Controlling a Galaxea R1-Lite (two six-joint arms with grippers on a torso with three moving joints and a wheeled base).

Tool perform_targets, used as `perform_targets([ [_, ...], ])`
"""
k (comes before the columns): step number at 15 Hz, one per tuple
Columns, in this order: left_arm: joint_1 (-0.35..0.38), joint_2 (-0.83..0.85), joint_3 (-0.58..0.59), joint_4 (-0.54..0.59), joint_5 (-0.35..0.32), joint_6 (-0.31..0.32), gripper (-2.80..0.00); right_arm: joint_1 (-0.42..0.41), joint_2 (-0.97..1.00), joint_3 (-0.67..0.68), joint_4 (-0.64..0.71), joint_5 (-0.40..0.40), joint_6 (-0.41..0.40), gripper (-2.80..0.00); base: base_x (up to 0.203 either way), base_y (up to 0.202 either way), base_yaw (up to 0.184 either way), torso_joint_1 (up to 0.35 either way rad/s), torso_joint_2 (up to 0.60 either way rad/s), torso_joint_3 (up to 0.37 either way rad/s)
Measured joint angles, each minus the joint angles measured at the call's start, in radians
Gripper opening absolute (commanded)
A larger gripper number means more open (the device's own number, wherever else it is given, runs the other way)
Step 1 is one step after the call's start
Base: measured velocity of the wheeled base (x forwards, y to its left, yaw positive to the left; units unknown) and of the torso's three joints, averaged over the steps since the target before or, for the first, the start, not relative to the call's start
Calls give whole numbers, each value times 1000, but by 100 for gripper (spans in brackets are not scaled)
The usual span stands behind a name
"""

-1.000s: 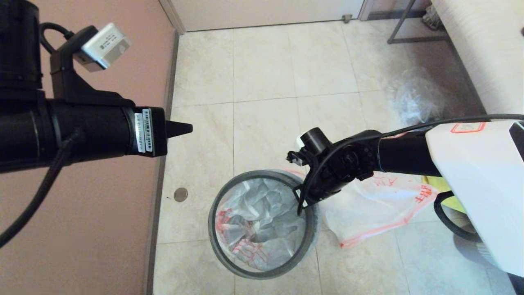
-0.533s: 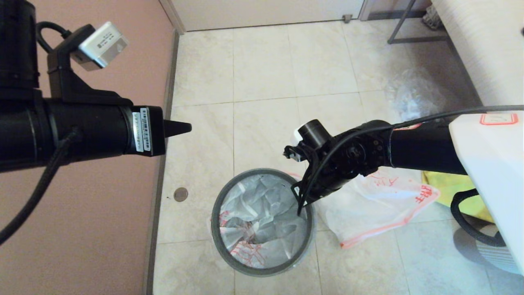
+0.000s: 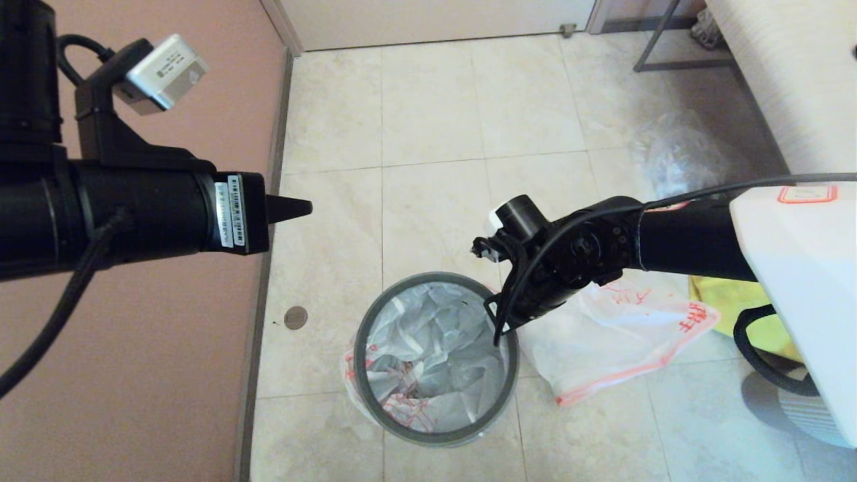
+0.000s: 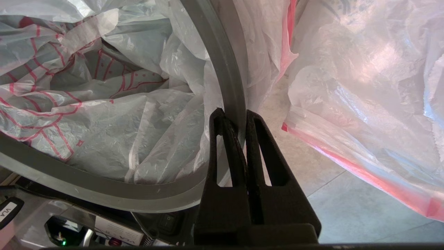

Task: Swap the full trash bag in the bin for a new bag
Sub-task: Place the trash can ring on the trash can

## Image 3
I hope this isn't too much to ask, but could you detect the white red plastic bag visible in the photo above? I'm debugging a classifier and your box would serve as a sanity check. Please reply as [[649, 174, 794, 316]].
[[519, 271, 720, 407]]

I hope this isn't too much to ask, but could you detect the grey bin rim ring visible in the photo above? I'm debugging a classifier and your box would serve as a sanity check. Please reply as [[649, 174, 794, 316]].
[[353, 271, 520, 448]]

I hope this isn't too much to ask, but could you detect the yellow fabric bag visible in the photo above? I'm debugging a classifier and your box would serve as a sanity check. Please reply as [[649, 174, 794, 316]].
[[690, 276, 801, 362]]

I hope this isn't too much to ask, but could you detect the clear crumpled plastic bag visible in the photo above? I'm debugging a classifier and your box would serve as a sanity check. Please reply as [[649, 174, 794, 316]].
[[633, 114, 751, 198]]

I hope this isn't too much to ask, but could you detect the white door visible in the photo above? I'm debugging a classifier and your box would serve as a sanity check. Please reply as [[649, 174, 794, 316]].
[[280, 0, 597, 54]]

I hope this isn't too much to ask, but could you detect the white ribbed round appliance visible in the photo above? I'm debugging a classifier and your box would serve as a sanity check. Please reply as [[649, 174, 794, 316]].
[[742, 372, 846, 449]]

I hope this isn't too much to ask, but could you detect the grey patterned shoe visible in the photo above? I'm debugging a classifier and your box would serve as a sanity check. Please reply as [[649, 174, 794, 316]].
[[690, 8, 726, 53]]

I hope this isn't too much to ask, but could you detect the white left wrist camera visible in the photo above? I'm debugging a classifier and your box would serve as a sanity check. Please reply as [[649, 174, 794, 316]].
[[114, 33, 210, 116]]

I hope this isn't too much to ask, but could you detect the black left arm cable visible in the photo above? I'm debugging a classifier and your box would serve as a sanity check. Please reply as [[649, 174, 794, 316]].
[[0, 35, 135, 400]]

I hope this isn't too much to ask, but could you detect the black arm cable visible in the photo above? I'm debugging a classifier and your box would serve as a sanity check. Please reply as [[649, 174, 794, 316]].
[[494, 172, 857, 397], [0, 35, 135, 400]]

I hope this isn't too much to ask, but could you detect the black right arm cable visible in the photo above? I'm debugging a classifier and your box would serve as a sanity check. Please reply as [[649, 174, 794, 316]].
[[494, 172, 857, 397]]

